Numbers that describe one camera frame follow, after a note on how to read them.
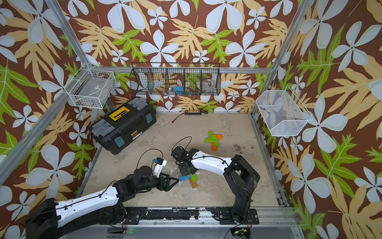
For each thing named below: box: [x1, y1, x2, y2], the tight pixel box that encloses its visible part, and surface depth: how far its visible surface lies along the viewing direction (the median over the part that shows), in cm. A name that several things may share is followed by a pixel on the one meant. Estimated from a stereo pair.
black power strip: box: [184, 109, 202, 116], surface depth 122 cm
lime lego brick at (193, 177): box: [189, 173, 199, 183], surface depth 87 cm
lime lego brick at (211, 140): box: [204, 137, 219, 143], surface depth 104 cm
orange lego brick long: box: [211, 142, 218, 152], surface depth 100 cm
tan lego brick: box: [189, 177, 198, 190], surface depth 86 cm
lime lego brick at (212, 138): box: [208, 130, 220, 147], surface depth 103 cm
